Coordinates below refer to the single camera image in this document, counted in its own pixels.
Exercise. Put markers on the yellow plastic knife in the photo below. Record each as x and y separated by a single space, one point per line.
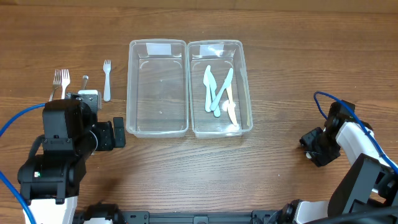
231 106

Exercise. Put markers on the pale blue plastic fork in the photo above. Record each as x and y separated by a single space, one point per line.
107 89

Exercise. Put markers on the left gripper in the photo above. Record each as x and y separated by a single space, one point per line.
119 132

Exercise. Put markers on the white plastic fork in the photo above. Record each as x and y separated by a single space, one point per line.
65 81

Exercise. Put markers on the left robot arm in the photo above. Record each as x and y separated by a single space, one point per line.
51 176

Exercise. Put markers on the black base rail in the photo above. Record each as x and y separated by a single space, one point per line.
256 216

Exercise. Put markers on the left clear plastic container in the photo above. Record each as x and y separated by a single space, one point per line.
157 89

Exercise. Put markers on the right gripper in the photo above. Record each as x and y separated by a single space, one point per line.
315 147

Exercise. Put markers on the clear plastic container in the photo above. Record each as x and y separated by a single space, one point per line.
221 55
157 89

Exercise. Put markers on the pale blue knife angled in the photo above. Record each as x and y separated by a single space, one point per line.
227 83

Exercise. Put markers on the silver metal fork upside down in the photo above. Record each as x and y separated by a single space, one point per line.
84 82

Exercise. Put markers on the right clear plastic container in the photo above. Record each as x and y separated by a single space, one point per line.
221 55

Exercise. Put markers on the silver metal fork far left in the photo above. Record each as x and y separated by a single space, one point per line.
57 82

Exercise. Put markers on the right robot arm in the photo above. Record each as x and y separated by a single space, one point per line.
367 193

